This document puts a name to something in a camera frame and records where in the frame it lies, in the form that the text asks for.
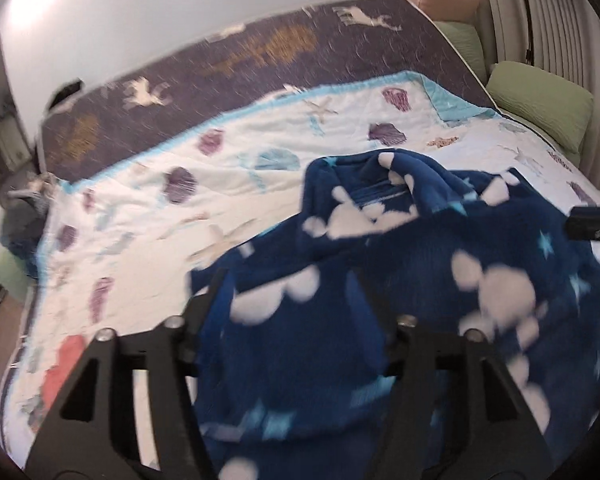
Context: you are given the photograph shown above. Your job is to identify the dark object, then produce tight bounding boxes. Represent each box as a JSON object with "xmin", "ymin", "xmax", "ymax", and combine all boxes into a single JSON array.
[{"xmin": 50, "ymin": 79, "xmax": 85, "ymax": 110}]

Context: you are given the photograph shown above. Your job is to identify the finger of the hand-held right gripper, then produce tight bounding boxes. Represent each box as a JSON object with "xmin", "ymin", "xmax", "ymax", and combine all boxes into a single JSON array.
[{"xmin": 564, "ymin": 204, "xmax": 600, "ymax": 262}]

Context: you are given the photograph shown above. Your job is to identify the blue fleece garment white spots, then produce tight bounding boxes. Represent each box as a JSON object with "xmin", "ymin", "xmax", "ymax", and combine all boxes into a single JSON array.
[{"xmin": 187, "ymin": 150, "xmax": 600, "ymax": 480}]

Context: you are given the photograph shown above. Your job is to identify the white seashell print quilt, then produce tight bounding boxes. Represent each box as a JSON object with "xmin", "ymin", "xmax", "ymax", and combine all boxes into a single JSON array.
[{"xmin": 0, "ymin": 71, "xmax": 600, "ymax": 471}]

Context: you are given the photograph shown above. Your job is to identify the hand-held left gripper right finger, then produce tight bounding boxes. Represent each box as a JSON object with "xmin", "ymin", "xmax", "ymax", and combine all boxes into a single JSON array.
[{"xmin": 352, "ymin": 279, "xmax": 552, "ymax": 480}]

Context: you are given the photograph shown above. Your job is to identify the purple deer print bedspread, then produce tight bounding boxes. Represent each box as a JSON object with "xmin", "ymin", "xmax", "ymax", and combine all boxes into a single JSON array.
[{"xmin": 40, "ymin": 0, "xmax": 496, "ymax": 183}]

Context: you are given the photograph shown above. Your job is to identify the grey furniture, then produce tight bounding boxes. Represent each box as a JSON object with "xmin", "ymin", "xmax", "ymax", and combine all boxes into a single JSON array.
[{"xmin": 0, "ymin": 172, "xmax": 48, "ymax": 273}]

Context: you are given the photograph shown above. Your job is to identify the peach pillow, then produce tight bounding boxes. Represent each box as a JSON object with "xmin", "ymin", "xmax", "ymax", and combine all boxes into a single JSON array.
[{"xmin": 419, "ymin": 0, "xmax": 482, "ymax": 23}]

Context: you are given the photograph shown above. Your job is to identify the white pleated curtain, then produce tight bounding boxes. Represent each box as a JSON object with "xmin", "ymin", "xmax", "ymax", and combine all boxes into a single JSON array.
[{"xmin": 442, "ymin": 0, "xmax": 600, "ymax": 201}]

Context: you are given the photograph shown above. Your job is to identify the black floor lamp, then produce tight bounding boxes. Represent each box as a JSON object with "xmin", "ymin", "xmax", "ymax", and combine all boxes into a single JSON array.
[{"xmin": 521, "ymin": 0, "xmax": 537, "ymax": 67}]

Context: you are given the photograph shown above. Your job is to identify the large green pillow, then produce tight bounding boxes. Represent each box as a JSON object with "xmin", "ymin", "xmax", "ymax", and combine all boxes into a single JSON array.
[{"xmin": 486, "ymin": 60, "xmax": 595, "ymax": 153}]

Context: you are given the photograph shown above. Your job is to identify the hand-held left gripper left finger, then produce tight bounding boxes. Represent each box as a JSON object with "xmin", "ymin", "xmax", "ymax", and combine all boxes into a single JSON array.
[{"xmin": 25, "ymin": 267, "xmax": 231, "ymax": 480}]

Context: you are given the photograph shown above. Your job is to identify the small green pillow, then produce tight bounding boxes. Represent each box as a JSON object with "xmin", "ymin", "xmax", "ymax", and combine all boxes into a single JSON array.
[{"xmin": 435, "ymin": 20, "xmax": 488, "ymax": 81}]

